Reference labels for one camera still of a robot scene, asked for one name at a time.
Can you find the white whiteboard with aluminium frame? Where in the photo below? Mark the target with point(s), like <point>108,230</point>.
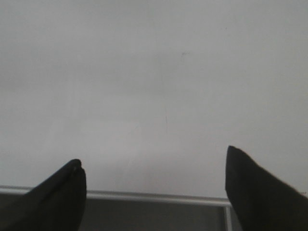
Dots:
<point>149,94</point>

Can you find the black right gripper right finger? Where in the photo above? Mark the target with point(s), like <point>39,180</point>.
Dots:
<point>261,201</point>

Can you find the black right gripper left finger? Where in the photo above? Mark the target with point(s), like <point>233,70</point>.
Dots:
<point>56,204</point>

